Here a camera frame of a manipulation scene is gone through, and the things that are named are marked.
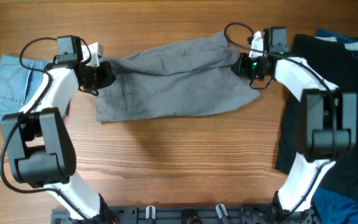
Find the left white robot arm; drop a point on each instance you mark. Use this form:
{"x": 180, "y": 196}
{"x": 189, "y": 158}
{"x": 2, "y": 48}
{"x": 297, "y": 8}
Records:
{"x": 38, "y": 154}

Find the grey shorts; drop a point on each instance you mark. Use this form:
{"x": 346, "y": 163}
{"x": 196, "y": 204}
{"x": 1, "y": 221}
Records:
{"x": 189, "y": 78}

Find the blue garment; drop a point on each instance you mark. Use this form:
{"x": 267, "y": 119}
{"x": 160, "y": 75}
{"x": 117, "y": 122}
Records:
{"x": 336, "y": 200}

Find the folded blue denim jeans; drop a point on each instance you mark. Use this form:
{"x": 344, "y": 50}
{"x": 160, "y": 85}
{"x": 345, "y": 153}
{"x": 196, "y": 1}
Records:
{"x": 18, "y": 82}

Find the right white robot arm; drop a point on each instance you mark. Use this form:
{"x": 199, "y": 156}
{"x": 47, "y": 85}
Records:
{"x": 325, "y": 126}

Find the black garment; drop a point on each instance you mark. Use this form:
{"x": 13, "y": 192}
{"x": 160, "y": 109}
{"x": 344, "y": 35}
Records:
{"x": 339, "y": 65}

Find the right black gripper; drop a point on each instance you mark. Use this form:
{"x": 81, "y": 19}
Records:
{"x": 242, "y": 67}

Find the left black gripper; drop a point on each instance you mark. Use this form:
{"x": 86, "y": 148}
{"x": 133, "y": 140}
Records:
{"x": 108, "y": 75}

